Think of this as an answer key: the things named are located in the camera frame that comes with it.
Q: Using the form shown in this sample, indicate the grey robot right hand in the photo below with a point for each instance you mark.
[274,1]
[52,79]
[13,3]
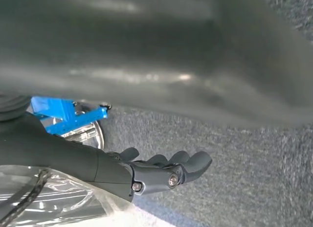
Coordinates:
[146,57]

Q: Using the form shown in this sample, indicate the blue metal shelf rack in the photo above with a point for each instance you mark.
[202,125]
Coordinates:
[63,112]

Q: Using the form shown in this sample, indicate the black rack caster wheel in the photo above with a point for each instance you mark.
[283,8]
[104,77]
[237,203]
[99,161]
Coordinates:
[105,106]

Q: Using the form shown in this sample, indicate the clear plastic film cover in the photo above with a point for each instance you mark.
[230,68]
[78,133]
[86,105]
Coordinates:
[73,203]

